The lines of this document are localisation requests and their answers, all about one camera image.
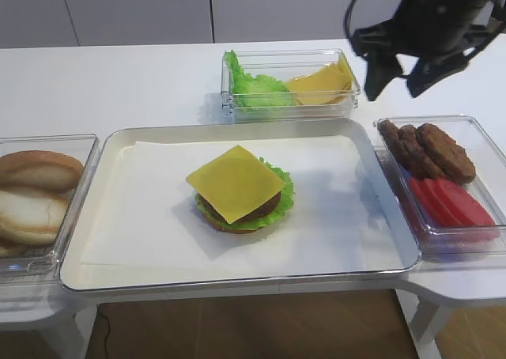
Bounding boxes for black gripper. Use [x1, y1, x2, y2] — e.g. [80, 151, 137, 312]
[350, 17, 502, 101]

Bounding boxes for yellow cheese slice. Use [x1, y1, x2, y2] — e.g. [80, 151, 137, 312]
[186, 145, 285, 224]

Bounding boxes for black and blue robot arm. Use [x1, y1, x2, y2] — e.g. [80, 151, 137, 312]
[343, 0, 505, 101]

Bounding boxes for yellow cheese slices in bin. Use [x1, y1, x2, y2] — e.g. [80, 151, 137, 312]
[285, 55, 353, 106]

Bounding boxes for clear lettuce and cheese bin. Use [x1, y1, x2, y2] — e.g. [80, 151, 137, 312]
[221, 48, 361, 123]

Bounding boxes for green lettuce leaves in bin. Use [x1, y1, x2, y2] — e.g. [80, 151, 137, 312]
[225, 50, 293, 109]

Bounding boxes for green lettuce under patty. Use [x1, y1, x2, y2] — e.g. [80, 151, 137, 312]
[194, 157, 295, 228]

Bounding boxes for rear brown patty in bin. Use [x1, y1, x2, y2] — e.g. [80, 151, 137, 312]
[377, 119, 426, 179]

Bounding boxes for brown patty in bin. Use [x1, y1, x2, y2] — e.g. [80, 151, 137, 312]
[398, 124, 446, 180]
[377, 119, 426, 179]
[416, 123, 476, 184]

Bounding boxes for middle brown patty in bin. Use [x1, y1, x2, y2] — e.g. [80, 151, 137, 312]
[398, 124, 446, 180]

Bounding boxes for front brown patty in bin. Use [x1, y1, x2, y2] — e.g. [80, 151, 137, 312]
[416, 123, 476, 184]

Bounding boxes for clear patty and tomato bin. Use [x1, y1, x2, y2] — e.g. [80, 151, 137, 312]
[374, 115, 505, 255]

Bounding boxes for middle red tomato slice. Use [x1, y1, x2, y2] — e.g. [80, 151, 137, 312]
[421, 178, 464, 228]

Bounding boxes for red tomato slice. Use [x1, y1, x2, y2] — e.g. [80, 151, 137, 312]
[435, 179, 496, 227]
[409, 177, 442, 227]
[421, 178, 464, 228]

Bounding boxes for rear red tomato slice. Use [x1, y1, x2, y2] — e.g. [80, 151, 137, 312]
[409, 177, 442, 227]

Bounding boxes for front red tomato slice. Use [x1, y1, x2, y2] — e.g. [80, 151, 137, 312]
[435, 179, 496, 227]

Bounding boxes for brown burger patty on bun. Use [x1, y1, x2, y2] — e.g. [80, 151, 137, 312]
[197, 192, 281, 222]

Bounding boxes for bottom burger bun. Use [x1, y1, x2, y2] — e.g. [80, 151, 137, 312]
[202, 214, 270, 234]

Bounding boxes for white metal serving tray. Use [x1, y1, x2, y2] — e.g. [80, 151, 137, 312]
[59, 119, 421, 294]

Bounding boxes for white paper tray liner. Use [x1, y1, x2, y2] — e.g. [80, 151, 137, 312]
[83, 136, 402, 277]

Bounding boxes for top leaning burger bun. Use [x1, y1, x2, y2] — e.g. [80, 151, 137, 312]
[1, 150, 84, 194]

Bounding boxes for clear bun bin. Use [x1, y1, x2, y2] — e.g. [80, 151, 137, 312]
[1, 134, 100, 277]

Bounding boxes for middle burger bun half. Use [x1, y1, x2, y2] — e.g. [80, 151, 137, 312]
[1, 185, 70, 246]

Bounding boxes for burger bun half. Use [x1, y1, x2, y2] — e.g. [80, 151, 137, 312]
[0, 238, 27, 258]
[1, 185, 70, 246]

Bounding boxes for lower burger bun half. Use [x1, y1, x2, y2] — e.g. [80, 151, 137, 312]
[0, 238, 27, 258]

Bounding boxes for black cable under table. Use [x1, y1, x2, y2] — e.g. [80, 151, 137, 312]
[97, 313, 111, 359]

